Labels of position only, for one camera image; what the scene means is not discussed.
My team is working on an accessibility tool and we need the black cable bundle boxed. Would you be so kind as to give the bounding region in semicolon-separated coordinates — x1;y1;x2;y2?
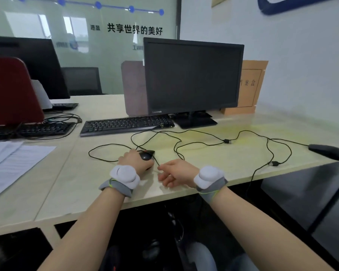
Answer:
42;112;82;125

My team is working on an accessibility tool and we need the person's right hand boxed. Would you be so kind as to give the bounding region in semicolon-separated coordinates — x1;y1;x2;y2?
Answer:
157;159;200;189

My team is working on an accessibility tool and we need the white desk stand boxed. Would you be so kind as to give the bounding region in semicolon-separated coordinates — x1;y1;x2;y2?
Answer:
31;79;53;110

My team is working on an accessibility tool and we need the white wrist tracker grey strap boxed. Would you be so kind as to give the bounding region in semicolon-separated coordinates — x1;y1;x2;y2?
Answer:
99;164;141;198
193;166;228;205

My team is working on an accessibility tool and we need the person's left forearm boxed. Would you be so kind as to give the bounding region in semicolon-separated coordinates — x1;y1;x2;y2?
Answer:
38;189;126;271

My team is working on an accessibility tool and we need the black mouse cable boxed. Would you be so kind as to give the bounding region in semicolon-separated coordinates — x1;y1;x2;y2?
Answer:
88;129;231;167
174;129;310;199

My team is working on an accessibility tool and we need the printed glass partition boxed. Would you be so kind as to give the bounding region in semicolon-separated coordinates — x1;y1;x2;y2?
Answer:
0;0;182;96

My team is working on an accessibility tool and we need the grey felt divider panel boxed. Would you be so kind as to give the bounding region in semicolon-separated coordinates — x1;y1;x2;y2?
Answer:
121;60;149;117

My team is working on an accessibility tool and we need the black office chair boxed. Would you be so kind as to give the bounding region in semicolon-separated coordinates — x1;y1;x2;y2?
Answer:
61;67;104;96

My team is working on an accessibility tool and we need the pale wooden table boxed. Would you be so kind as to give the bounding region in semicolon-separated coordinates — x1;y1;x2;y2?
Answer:
35;94;339;223
0;94;125;239

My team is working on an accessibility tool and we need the person's left leg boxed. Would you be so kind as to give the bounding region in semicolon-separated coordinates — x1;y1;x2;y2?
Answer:
186;242;218;271

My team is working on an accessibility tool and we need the person's right leg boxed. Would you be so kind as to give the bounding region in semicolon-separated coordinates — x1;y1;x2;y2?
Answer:
227;253;260;271

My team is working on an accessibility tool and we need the grey table side panel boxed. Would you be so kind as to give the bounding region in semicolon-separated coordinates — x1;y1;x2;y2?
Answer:
261;160;339;232

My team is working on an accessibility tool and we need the person's left hand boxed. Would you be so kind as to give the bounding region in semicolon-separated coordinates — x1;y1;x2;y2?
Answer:
118;148;155;178

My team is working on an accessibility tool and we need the black metal table frame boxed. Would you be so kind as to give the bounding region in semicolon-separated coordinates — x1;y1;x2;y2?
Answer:
306;189;339;238

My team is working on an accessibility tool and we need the person's right forearm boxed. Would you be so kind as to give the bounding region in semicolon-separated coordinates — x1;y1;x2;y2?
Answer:
210;187;335;271

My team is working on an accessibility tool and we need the black computer monitor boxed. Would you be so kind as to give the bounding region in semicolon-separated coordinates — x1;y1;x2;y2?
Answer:
0;36;70;100
143;37;245;129

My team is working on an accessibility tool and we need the brown cardboard file box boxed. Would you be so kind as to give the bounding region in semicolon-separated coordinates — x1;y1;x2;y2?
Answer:
220;60;269;116

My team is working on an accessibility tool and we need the blue framed wall board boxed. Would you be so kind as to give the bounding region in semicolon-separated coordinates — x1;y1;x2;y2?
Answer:
257;0;339;16

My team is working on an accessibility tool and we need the person's leg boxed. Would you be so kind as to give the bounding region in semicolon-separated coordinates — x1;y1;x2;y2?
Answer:
186;242;218;271
227;253;260;271

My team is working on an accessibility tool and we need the thin black keyboard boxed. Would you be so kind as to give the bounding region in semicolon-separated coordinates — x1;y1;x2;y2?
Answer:
51;103;79;111

